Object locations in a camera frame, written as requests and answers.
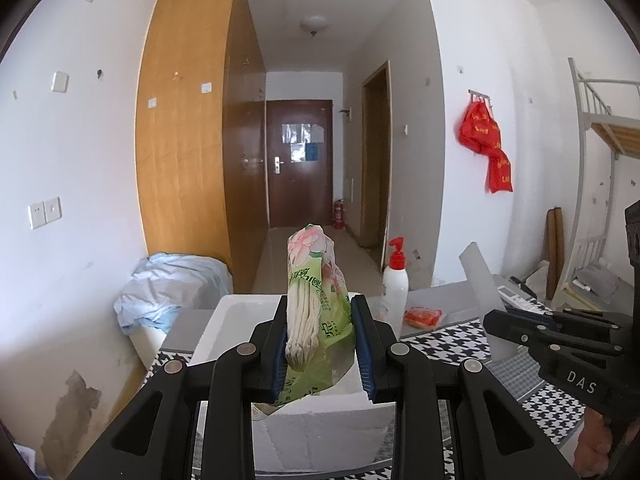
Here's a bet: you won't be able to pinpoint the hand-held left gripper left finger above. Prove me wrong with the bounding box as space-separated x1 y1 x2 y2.
67 296 290 480

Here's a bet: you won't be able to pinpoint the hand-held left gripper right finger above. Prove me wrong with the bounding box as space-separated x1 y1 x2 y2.
350 296 576 480

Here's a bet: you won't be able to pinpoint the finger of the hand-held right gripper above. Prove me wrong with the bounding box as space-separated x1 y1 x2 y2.
509 307 629 332
481 309 622 362

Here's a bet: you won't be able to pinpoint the pale grey foam sheet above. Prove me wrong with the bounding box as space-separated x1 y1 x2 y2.
459 242 508 362

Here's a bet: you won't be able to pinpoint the green floral tissue packet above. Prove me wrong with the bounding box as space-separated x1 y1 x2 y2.
274 223 358 407

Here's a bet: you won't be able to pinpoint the white foam box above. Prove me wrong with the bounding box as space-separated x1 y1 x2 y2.
190 290 398 473

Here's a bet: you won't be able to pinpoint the person's right hand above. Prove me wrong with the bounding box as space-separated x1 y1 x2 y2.
572 407 615 478

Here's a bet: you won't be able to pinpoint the white remote control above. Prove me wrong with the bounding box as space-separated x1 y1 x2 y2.
495 285 543 313

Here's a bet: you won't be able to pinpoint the grey pillow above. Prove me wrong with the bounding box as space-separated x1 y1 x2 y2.
575 265 621 301

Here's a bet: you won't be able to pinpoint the white red-pump lotion bottle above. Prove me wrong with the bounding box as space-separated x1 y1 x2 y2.
382 237 410 338

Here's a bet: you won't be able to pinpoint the red snack packet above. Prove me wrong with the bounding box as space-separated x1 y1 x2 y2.
404 306 444 330

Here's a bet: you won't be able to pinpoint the houndstooth patterned tablecloth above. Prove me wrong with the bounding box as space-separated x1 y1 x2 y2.
145 305 591 480

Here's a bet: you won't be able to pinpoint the leaning wooden boards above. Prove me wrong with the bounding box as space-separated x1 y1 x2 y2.
545 207 565 301

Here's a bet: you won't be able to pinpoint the light blue cloth bundle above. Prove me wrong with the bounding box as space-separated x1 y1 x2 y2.
114 253 233 336

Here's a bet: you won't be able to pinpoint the dark brown entrance door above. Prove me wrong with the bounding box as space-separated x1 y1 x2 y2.
266 100 333 228

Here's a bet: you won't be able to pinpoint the wooden side door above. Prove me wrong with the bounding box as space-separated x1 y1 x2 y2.
361 61 392 250

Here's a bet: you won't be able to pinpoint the white metal bunk bed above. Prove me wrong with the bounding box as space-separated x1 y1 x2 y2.
567 57 640 306

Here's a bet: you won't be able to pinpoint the red hanging bags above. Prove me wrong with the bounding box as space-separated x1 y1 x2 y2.
459 100 514 194

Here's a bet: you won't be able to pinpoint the papers on door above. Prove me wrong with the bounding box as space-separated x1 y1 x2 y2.
281 122 325 163

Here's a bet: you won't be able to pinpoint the wooden wardrobe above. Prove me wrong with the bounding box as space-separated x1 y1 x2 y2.
135 0 268 293

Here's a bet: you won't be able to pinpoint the white double wall socket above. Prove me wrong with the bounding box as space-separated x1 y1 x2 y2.
28 197 62 229

